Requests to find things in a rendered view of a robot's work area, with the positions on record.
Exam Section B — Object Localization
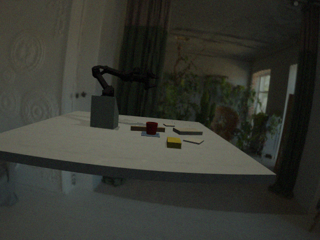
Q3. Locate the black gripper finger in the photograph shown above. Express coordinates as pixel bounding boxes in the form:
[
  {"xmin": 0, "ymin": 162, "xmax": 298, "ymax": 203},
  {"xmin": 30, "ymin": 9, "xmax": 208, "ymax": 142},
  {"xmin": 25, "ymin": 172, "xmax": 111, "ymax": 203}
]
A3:
[
  {"xmin": 148, "ymin": 82, "xmax": 158, "ymax": 89},
  {"xmin": 150, "ymin": 71, "xmax": 160, "ymax": 79}
]

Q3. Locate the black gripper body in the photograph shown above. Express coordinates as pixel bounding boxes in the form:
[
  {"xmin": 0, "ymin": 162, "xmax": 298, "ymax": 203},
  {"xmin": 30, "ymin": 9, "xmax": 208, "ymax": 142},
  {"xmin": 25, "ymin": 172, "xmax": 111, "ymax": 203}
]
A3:
[{"xmin": 138, "ymin": 69, "xmax": 151, "ymax": 91}]

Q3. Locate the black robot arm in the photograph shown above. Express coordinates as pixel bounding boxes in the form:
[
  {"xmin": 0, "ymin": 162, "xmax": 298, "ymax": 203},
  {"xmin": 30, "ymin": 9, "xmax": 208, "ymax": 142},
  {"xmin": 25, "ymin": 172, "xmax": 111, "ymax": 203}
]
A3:
[{"xmin": 91, "ymin": 65, "xmax": 140, "ymax": 97}]

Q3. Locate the yellow block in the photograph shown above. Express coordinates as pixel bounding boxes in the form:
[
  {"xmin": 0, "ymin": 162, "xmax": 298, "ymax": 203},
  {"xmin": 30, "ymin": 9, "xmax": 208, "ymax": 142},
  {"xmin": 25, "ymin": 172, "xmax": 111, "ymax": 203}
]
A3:
[{"xmin": 166, "ymin": 137, "xmax": 182, "ymax": 149}]

